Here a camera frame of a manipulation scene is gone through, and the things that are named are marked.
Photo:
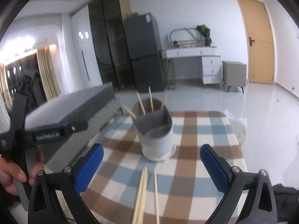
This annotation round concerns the potted green plant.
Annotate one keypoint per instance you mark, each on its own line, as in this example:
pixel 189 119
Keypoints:
pixel 205 31

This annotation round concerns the clear plastic bag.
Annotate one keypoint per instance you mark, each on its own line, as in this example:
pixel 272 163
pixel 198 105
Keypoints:
pixel 239 127

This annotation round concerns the chopstick in holder right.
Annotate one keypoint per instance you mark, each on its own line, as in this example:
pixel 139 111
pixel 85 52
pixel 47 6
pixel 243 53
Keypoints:
pixel 164 100

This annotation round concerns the white wardrobe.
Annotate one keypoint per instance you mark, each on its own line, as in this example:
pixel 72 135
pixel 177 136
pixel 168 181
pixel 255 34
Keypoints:
pixel 80 53

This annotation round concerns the grey nightstand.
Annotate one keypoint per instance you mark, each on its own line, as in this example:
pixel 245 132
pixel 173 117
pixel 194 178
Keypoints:
pixel 234 75

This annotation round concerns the grey mattress bed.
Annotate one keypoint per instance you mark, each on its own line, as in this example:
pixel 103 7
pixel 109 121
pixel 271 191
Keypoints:
pixel 96 105

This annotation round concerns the chopstick in holder far left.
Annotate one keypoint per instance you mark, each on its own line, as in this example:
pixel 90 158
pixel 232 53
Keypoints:
pixel 129 111

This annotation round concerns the person's left hand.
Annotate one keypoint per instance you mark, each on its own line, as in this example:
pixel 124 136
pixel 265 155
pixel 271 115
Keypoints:
pixel 10 171

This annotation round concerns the black glass cabinet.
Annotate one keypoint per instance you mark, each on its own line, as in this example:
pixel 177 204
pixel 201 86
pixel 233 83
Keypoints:
pixel 110 44

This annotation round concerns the gold metal stool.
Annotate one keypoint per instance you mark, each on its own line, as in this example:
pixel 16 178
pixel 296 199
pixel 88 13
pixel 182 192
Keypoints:
pixel 170 73

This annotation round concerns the beige curtain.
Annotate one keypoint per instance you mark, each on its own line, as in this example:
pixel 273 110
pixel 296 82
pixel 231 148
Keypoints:
pixel 47 73

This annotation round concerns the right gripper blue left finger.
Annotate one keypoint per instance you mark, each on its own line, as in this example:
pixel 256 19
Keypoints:
pixel 44 206

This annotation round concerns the grey white utensil holder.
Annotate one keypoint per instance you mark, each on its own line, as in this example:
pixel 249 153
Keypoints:
pixel 154 130

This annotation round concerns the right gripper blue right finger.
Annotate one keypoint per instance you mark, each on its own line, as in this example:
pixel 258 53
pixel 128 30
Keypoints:
pixel 259 205

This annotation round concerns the white dressing desk with drawers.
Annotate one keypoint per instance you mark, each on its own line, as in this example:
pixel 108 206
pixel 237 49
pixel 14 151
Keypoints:
pixel 210 63

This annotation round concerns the dark grey refrigerator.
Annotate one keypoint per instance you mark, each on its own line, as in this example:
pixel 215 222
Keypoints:
pixel 144 46

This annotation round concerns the plaid checkered tablecloth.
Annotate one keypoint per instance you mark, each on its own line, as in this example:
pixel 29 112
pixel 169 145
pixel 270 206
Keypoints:
pixel 185 189

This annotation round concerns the chopstick in holder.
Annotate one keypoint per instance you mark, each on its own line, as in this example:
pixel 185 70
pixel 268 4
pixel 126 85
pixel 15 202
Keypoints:
pixel 150 99
pixel 164 100
pixel 140 102
pixel 129 111

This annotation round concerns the yellow wooden door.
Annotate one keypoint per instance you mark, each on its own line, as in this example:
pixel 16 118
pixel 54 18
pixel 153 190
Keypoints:
pixel 260 41

